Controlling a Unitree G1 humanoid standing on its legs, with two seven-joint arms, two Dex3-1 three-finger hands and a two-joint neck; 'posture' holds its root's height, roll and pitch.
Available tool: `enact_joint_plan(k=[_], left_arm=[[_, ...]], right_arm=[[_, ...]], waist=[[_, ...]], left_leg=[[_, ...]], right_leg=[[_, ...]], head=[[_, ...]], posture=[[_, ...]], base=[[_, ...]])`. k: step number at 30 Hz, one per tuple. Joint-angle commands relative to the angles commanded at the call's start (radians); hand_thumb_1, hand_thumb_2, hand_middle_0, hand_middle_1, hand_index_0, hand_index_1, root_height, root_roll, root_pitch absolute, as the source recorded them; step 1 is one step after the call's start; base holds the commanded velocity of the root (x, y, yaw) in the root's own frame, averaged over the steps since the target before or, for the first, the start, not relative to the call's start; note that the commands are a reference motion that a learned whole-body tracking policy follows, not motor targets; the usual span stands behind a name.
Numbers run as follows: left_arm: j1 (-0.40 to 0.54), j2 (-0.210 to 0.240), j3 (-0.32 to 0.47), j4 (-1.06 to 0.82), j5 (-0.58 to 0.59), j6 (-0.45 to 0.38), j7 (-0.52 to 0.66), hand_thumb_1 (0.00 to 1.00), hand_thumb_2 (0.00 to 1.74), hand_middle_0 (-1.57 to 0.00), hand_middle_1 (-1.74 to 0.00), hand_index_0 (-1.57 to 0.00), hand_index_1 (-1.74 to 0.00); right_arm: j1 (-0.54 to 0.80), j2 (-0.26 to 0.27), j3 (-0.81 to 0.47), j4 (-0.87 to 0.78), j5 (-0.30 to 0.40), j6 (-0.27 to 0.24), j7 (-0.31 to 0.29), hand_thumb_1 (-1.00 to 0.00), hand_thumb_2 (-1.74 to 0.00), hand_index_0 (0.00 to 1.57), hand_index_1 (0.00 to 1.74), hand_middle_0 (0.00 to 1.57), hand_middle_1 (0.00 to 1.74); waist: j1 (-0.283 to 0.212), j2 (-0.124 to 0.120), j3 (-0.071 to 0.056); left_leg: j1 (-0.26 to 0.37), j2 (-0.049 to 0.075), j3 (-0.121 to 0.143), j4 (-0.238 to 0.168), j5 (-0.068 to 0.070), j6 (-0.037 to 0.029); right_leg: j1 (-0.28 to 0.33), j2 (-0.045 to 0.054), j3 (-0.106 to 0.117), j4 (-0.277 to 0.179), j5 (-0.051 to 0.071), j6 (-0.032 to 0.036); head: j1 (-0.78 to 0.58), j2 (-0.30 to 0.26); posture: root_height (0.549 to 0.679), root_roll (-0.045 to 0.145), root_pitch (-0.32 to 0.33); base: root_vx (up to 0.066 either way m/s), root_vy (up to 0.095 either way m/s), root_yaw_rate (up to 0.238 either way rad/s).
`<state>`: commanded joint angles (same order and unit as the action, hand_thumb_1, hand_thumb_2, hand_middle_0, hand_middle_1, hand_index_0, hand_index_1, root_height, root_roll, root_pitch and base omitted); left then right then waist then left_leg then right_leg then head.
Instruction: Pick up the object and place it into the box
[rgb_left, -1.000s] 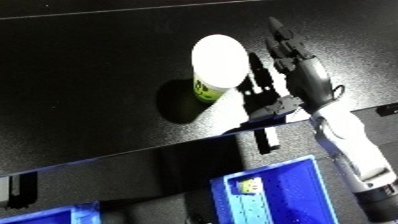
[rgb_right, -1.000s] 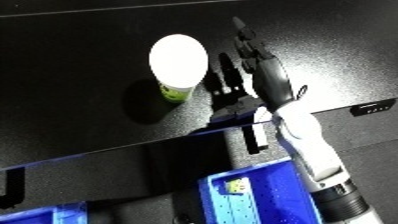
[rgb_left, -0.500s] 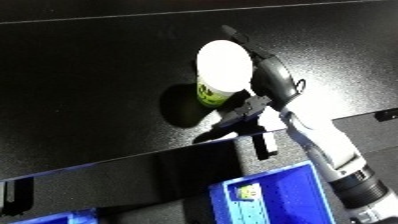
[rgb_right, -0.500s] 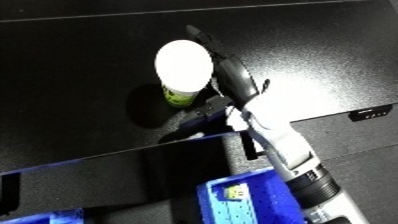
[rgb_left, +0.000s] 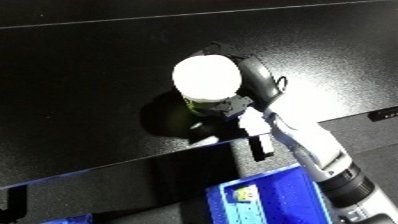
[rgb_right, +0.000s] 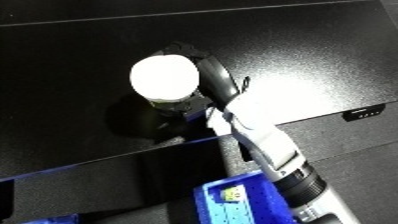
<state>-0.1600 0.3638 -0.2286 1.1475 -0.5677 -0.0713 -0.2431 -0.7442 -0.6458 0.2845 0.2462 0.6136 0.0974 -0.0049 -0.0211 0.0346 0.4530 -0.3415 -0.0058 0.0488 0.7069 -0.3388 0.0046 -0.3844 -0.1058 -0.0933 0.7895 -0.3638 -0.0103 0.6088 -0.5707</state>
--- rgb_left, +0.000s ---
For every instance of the pale right robot arm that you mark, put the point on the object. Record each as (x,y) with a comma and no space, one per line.
(314,150)

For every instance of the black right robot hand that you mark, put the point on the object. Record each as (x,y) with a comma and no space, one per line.
(260,80)

